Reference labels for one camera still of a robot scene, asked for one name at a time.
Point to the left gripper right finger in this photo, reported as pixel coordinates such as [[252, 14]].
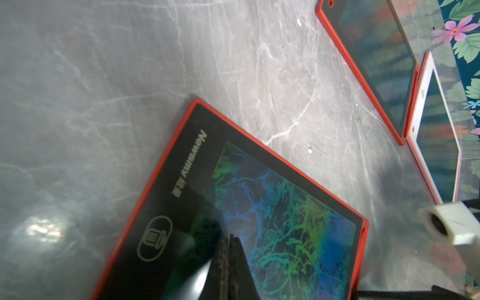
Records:
[[241, 285]]

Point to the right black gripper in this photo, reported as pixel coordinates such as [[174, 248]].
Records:
[[470, 256]]

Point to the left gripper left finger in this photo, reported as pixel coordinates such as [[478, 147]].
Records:
[[217, 281]]

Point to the red writing tablet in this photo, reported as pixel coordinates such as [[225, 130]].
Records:
[[372, 41], [215, 180]]

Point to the pink white writing tablet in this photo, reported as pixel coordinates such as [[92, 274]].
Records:
[[432, 136]]

